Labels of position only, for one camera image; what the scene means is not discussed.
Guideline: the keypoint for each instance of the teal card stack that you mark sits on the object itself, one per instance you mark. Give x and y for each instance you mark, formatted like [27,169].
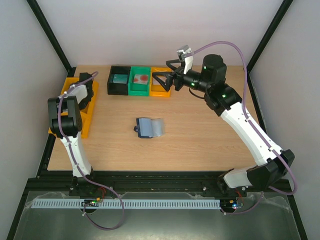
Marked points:
[120,78]

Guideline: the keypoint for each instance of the white slotted cable duct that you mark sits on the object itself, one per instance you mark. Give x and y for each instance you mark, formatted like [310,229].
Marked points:
[131,204]

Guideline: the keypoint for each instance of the red-dotted card stack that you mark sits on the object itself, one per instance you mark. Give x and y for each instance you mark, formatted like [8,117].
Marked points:
[141,79]

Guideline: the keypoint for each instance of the blue card holder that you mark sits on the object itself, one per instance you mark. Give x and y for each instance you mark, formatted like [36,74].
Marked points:
[147,128]

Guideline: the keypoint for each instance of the black storage bin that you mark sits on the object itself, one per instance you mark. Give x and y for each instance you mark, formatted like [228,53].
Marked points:
[118,89]

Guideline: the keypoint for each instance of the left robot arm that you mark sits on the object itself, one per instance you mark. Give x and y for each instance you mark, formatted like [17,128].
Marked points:
[81,167]

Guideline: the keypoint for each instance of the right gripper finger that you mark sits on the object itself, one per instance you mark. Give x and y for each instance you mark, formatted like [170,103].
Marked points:
[175,65]
[169,81]

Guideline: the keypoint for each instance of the orange three-compartment bin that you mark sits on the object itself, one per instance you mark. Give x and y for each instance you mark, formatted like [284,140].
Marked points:
[74,107]

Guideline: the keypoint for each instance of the grey-pink card stack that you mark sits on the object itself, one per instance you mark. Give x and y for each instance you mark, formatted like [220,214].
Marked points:
[155,82]

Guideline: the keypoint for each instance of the black frame post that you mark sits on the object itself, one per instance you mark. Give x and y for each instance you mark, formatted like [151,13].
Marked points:
[276,20]
[42,20]

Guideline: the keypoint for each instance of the green storage bin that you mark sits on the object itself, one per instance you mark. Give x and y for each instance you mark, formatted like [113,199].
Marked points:
[137,89]

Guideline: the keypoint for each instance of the left black frame post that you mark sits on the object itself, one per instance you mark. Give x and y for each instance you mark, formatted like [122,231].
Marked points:
[42,20]

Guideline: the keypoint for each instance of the right black frame post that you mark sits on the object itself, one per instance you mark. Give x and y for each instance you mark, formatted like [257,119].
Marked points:
[276,20]

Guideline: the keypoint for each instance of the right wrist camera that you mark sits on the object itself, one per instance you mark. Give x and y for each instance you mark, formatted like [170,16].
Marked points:
[185,56]

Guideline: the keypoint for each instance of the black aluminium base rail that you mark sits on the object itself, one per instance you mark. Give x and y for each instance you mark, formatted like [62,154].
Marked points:
[204,183]

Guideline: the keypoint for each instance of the small orange storage bin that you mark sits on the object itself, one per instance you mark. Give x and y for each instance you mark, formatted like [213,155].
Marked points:
[157,90]

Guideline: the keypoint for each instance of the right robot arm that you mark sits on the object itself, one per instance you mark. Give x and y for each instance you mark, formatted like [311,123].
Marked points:
[271,160]

